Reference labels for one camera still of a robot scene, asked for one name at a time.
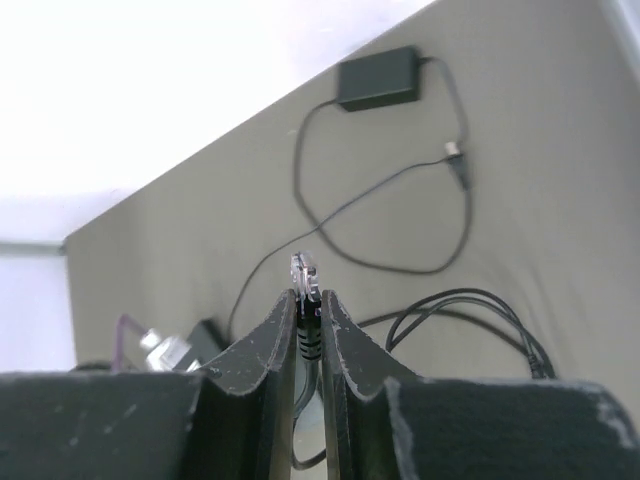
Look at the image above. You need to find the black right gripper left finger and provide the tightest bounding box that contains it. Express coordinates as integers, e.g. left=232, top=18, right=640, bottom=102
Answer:
left=1, top=291, right=296, bottom=479

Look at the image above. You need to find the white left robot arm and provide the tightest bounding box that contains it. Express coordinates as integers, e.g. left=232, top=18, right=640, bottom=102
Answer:
left=73, top=314, right=230, bottom=373

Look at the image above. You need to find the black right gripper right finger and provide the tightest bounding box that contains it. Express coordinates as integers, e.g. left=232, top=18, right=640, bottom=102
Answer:
left=321, top=290, right=639, bottom=479

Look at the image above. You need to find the long black power adapter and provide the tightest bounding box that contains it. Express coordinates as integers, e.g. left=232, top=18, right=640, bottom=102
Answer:
left=335, top=46, right=421, bottom=112

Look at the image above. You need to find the black power cable of adapter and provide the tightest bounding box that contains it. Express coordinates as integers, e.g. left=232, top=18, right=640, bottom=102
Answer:
left=227, top=54, right=474, bottom=341

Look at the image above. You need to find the black ethernet cable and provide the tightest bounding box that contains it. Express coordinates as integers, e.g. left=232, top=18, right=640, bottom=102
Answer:
left=288, top=252, right=554, bottom=471

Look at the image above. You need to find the dark grey table mat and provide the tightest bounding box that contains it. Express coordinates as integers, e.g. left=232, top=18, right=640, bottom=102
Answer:
left=62, top=0, right=640, bottom=381

